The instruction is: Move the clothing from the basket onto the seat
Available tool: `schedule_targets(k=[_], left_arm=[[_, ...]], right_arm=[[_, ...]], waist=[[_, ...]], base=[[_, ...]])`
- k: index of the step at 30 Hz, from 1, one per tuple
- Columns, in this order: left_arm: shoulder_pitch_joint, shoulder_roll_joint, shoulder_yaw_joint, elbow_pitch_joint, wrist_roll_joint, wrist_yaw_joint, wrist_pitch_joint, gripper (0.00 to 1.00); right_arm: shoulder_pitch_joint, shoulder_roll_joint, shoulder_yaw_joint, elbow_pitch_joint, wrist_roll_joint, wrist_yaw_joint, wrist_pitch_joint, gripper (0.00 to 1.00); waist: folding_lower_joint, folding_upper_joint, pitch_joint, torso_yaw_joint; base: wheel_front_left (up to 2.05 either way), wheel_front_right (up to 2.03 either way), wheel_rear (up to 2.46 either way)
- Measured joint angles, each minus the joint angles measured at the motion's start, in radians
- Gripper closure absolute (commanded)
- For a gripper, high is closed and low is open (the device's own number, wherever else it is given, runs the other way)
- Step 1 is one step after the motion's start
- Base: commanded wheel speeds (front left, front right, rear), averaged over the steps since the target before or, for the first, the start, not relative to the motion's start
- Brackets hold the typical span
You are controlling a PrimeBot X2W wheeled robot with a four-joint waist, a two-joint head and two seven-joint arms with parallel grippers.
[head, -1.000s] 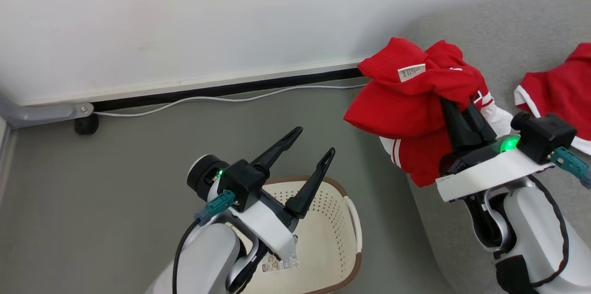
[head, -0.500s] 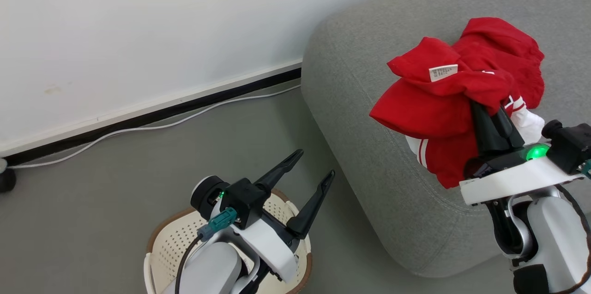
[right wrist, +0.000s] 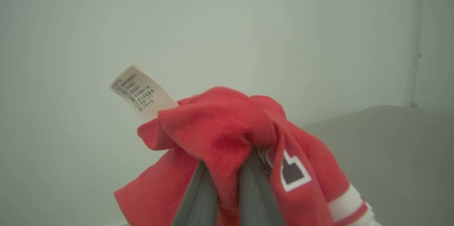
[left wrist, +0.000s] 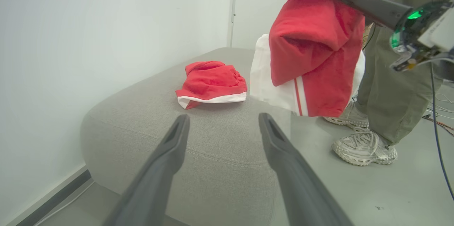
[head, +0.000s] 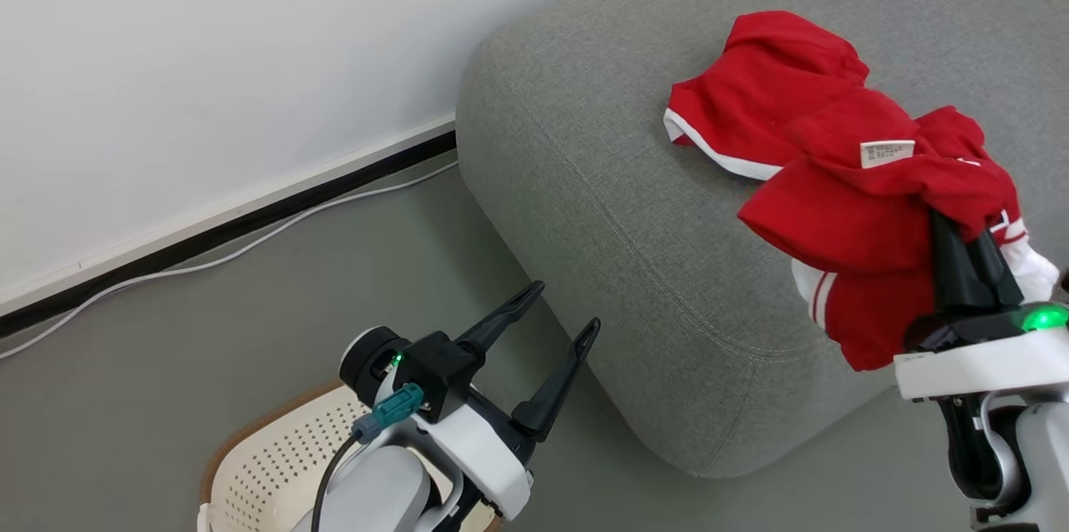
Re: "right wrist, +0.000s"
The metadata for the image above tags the beige fabric sofa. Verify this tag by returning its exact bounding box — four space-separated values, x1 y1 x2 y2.
301 105 454 226

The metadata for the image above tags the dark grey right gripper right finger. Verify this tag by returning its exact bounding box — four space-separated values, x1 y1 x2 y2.
238 151 284 226

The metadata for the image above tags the red garment with white stripes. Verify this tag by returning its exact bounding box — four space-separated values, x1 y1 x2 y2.
109 63 382 226

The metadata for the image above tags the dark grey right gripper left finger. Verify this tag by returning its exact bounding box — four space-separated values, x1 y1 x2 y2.
171 161 218 226

